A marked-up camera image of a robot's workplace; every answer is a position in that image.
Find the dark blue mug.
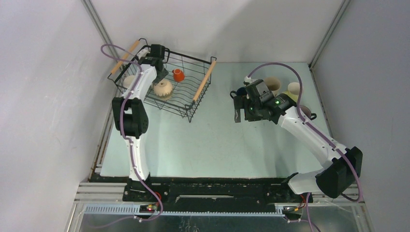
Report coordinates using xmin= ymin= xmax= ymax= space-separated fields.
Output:
xmin=230 ymin=87 xmax=247 ymax=99

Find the floral painted ceramic mug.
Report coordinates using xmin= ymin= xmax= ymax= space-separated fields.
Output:
xmin=264 ymin=76 xmax=281 ymax=97

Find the cream speckled mug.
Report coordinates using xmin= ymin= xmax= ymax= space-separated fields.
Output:
xmin=153 ymin=79 xmax=173 ymax=101

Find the pale yellow mug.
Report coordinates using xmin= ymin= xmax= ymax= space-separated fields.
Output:
xmin=283 ymin=82 xmax=300 ymax=102

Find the white ribbed mug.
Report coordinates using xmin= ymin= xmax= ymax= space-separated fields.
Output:
xmin=123 ymin=75 xmax=136 ymax=89

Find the lilac mug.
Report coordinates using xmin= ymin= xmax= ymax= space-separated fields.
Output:
xmin=300 ymin=105 xmax=317 ymax=120

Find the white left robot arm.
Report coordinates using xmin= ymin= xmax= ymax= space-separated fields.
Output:
xmin=112 ymin=44 xmax=168 ymax=201

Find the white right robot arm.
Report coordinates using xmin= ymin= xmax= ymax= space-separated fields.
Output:
xmin=230 ymin=79 xmax=363 ymax=202

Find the orange cup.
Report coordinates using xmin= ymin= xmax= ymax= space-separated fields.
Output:
xmin=172 ymin=69 xmax=185 ymax=82

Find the left wooden rack handle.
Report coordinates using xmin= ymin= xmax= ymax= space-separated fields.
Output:
xmin=110 ymin=40 xmax=140 ymax=74

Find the wooden rack handle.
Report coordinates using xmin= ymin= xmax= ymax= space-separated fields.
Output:
xmin=192 ymin=60 xmax=217 ymax=102
xmin=110 ymin=40 xmax=140 ymax=74

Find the black wire dish rack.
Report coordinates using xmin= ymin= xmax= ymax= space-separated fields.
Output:
xmin=107 ymin=43 xmax=217 ymax=121

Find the right wooden rack handle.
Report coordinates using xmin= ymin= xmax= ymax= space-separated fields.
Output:
xmin=192 ymin=60 xmax=217 ymax=102

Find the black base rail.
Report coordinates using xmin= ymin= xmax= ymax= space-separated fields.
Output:
xmin=122 ymin=176 xmax=313 ymax=212

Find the grey cable duct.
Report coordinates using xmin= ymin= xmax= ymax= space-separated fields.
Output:
xmin=83 ymin=204 xmax=284 ymax=217

